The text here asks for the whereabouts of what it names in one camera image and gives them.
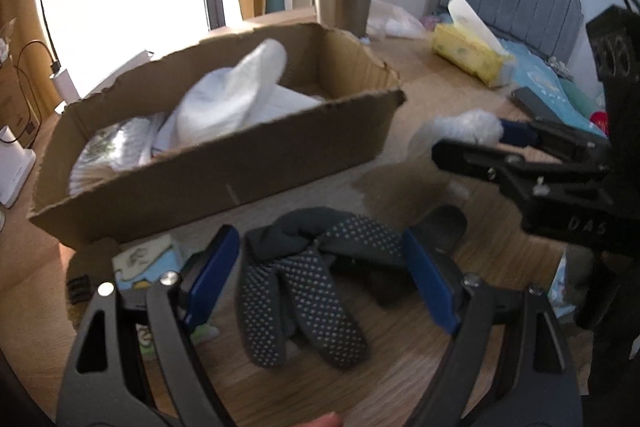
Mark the yellow tissue pack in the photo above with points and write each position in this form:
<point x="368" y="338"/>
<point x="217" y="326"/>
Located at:
<point x="468" y="43"/>

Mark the white charger with cable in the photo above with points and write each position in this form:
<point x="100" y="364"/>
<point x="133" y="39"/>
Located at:
<point x="59" y="91"/>

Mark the brown cardboard box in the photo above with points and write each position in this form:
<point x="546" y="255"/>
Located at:
<point x="359" y="93"/>

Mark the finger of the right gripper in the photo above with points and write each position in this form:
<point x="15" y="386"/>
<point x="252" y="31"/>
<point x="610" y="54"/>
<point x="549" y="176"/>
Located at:
<point x="563" y="142"/>
<point x="525" y="182"/>

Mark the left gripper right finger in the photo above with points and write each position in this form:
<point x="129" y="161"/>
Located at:
<point x="535" y="382"/>

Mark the black smartphone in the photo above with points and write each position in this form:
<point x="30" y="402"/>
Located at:
<point x="530" y="104"/>

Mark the person's thumb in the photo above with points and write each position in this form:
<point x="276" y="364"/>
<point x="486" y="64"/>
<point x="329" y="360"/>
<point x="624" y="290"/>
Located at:
<point x="331" y="419"/>

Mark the cartoon tissue packet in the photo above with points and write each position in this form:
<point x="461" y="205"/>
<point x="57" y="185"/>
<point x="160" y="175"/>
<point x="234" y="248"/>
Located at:
<point x="140" y="266"/>

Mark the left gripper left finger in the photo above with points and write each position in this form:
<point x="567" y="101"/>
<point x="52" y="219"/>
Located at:
<point x="105" y="384"/>

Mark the bagged cotton swabs pack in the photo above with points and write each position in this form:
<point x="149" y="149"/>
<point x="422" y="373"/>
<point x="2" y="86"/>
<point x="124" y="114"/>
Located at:
<point x="114" y="149"/>

